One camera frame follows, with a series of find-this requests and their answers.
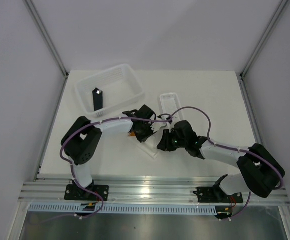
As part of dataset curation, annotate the left aluminium frame post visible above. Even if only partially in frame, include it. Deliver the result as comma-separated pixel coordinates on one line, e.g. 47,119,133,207
23,0,70,79

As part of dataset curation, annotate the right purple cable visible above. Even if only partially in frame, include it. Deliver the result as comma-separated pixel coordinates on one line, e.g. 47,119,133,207
159,106,286,191

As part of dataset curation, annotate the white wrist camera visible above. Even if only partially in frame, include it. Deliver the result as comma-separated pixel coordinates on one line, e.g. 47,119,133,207
150,122,170,133
167,121,178,133

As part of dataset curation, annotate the aluminium frame post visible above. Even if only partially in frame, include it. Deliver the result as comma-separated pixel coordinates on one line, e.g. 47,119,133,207
239,0,290,81
23,0,70,79

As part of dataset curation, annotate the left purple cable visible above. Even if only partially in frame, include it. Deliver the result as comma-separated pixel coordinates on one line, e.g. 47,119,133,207
59,113,173,198

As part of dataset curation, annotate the white paper napkin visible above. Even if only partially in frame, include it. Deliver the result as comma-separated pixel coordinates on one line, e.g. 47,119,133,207
135,136,159,159

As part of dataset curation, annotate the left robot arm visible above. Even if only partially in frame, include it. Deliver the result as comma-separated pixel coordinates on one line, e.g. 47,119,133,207
60,105,165,200

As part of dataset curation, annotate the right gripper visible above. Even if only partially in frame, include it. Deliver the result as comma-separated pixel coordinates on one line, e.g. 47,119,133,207
157,129,188,152

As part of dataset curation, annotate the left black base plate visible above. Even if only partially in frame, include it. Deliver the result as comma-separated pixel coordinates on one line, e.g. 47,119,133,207
64,184,110,202

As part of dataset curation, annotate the large white plastic basket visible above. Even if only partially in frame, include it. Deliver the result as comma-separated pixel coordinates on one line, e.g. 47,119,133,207
74,64,145,118

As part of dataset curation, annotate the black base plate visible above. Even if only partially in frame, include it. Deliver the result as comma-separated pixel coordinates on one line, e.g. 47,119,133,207
193,187,243,204
64,184,110,202

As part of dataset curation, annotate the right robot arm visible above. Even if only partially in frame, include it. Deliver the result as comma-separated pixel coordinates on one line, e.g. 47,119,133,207
157,120,286,202

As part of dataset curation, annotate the right aluminium frame post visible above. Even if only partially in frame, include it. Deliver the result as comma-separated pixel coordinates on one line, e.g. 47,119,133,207
239,0,290,81

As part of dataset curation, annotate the aluminium mounting rail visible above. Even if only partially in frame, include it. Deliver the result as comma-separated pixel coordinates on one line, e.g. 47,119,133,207
18,174,290,207

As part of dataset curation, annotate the purple cable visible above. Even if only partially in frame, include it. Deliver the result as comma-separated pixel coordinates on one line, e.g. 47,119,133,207
59,113,173,198
159,106,286,191

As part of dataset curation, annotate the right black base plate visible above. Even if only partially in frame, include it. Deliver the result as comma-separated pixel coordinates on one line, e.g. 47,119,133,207
193,187,243,204

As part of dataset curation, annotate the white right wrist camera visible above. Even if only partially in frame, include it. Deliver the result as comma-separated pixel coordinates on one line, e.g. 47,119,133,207
167,121,178,133

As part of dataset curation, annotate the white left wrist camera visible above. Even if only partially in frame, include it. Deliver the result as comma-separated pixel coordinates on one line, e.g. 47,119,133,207
150,122,170,133

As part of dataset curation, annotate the black block in basket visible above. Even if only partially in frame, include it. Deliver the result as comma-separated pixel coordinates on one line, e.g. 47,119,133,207
92,87,104,111

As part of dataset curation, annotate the white slotted cable duct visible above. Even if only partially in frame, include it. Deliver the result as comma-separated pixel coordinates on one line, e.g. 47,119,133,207
28,202,217,216

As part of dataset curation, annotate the small white utensil tray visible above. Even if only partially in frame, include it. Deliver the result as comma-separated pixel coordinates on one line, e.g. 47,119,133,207
159,92,185,123

